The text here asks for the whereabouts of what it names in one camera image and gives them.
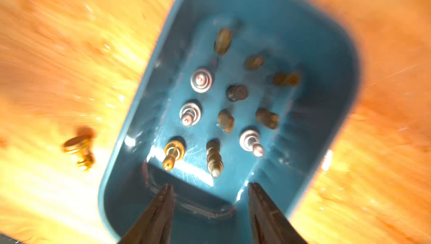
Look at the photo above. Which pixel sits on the gold pawn chess piece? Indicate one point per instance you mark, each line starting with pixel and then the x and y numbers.
pixel 174 151

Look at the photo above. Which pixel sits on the silver chess piece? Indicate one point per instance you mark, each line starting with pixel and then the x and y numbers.
pixel 250 142

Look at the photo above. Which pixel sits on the chess piece inside box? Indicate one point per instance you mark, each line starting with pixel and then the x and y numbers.
pixel 223 41

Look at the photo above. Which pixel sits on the dark bronze chess piece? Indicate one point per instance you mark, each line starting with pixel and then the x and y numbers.
pixel 254 62
pixel 226 121
pixel 215 165
pixel 286 79

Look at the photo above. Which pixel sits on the black chess piece in box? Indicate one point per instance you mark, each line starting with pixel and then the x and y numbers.
pixel 236 93

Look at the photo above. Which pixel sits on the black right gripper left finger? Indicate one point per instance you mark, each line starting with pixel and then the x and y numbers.
pixel 154 226

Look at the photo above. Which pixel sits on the teal plastic storage box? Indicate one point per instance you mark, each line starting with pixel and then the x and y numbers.
pixel 296 124

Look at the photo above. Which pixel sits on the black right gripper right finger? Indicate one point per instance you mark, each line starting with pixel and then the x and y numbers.
pixel 268 224

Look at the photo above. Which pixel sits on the silver pawn in box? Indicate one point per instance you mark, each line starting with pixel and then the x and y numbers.
pixel 190 114
pixel 201 80

